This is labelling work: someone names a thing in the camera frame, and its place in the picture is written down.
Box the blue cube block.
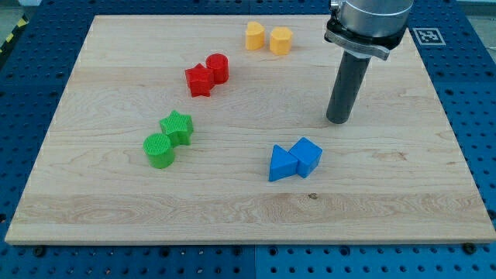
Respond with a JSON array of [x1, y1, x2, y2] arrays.
[[289, 137, 322, 177]]

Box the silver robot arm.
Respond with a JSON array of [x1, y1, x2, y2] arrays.
[[324, 0, 414, 60]]

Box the light wooden board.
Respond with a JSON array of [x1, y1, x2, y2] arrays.
[[5, 15, 495, 246]]

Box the blue triangle block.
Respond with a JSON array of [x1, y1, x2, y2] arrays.
[[268, 145, 298, 182]]

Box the green star block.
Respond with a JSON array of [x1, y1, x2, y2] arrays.
[[159, 110, 194, 147]]

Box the red star block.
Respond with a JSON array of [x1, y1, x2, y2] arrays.
[[184, 64, 215, 98]]

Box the red cylinder block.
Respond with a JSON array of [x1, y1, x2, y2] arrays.
[[205, 53, 229, 84]]

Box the green cylinder block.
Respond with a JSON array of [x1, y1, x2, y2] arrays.
[[143, 133, 175, 169]]

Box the yellow hexagon block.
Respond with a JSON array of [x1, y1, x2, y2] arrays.
[[270, 26, 293, 55]]

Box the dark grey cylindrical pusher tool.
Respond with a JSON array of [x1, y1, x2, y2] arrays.
[[326, 52, 370, 124]]

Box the white fiducial marker tag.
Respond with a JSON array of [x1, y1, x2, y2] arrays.
[[412, 27, 446, 46]]

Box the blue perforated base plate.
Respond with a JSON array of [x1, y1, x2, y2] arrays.
[[1, 0, 495, 278]]

